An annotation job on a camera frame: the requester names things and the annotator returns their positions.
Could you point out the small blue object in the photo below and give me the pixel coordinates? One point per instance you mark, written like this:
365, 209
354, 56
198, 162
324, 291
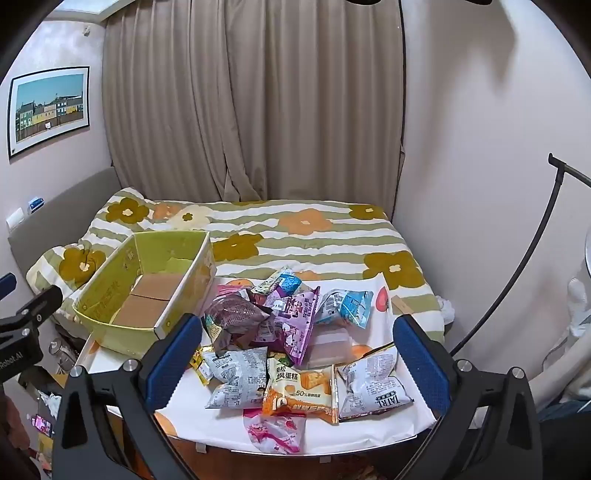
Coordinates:
35, 204

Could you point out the green cardboard box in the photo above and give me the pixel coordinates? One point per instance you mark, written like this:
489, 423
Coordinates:
184, 295

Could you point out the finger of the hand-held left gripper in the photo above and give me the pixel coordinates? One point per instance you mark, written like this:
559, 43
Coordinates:
6, 285
39, 307

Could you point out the small purple cartoon snack packet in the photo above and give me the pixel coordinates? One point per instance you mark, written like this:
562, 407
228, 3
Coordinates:
270, 333

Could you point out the white cloth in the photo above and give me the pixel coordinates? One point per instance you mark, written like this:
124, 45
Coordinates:
577, 314

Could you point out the pink snack packet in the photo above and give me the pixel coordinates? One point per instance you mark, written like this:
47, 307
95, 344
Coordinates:
274, 431

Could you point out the white wall switch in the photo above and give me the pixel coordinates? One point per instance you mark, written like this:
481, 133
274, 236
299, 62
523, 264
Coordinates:
14, 218

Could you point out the large purple snack packet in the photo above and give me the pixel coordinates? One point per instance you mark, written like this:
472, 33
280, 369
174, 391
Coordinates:
300, 323

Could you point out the silver packet with bold lettering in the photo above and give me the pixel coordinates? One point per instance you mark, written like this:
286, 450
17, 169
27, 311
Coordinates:
374, 387

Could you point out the orange cake packet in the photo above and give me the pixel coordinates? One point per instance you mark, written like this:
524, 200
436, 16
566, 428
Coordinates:
300, 392

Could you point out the clear plastic cake packet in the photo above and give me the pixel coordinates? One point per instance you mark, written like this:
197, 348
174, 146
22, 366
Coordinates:
330, 346

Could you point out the brown foil snack packet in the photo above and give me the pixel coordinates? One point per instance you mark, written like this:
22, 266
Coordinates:
235, 318

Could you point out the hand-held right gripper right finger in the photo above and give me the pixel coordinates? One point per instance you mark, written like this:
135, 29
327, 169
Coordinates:
422, 364

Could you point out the framed wall poster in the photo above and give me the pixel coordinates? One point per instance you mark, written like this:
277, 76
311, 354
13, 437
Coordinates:
48, 108

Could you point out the beige curtain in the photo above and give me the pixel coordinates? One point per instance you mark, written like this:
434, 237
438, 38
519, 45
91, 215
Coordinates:
254, 101

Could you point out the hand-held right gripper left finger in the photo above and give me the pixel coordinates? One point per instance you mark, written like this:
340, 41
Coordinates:
171, 364

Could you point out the small yellow snack packet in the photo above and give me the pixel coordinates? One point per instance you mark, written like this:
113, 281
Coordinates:
201, 367

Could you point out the silver snack packet black text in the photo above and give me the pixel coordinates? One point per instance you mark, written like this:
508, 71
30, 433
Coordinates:
238, 378

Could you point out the floral striped quilt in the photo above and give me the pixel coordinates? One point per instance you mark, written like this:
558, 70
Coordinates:
304, 240

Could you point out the black lamp stand pole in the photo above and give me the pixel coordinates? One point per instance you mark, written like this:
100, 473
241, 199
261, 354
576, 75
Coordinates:
538, 230

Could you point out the blue and white snack packet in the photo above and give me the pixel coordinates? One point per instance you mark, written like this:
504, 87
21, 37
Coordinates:
344, 308
279, 281

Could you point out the glass jar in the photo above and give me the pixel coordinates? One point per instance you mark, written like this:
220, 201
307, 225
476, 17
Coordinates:
62, 355

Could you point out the crumpled white tissue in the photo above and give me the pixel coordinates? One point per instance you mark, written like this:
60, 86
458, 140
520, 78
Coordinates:
445, 310

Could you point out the grey padded headboard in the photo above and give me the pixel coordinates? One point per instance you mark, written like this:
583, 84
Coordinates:
60, 217

